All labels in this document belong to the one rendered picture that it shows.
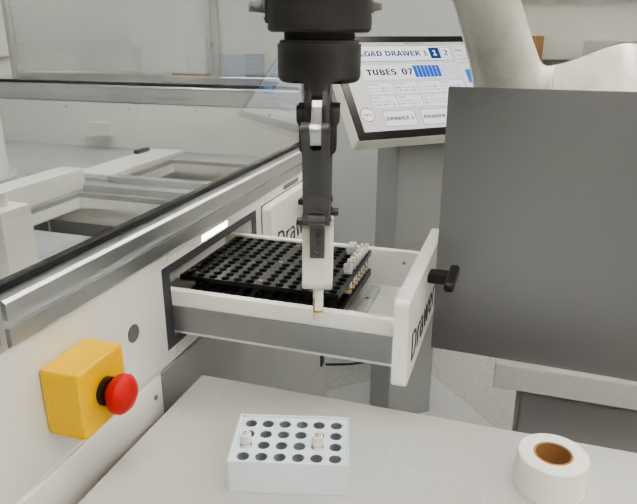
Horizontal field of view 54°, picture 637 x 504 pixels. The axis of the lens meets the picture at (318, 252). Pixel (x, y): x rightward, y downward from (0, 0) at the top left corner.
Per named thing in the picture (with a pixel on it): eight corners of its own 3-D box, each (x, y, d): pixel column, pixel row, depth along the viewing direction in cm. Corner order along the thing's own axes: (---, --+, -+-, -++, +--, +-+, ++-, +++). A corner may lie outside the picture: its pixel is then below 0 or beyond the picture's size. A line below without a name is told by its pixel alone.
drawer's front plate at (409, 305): (439, 294, 98) (444, 227, 94) (405, 389, 72) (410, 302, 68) (428, 293, 98) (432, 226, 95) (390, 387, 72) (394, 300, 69)
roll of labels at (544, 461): (577, 519, 60) (582, 485, 59) (505, 492, 64) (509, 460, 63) (590, 478, 66) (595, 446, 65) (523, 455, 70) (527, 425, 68)
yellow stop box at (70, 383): (135, 403, 65) (128, 342, 63) (91, 444, 59) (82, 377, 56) (94, 395, 67) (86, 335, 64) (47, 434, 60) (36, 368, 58)
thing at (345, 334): (426, 288, 96) (429, 251, 94) (393, 368, 73) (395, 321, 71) (196, 260, 108) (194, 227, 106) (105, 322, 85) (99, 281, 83)
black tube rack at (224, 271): (370, 290, 95) (371, 250, 93) (337, 341, 79) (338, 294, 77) (237, 273, 101) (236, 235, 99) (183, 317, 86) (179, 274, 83)
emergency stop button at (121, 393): (144, 402, 63) (140, 367, 61) (120, 424, 59) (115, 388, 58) (118, 397, 64) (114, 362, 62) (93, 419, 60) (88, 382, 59)
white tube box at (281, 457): (348, 445, 71) (349, 416, 70) (348, 496, 63) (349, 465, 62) (241, 441, 72) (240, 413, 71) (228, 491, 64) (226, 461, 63)
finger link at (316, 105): (332, 83, 56) (330, 83, 51) (331, 141, 57) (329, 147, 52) (305, 83, 56) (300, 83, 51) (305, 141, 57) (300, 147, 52)
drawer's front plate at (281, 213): (322, 223, 135) (323, 173, 131) (272, 268, 109) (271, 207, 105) (315, 222, 135) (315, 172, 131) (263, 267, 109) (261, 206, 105)
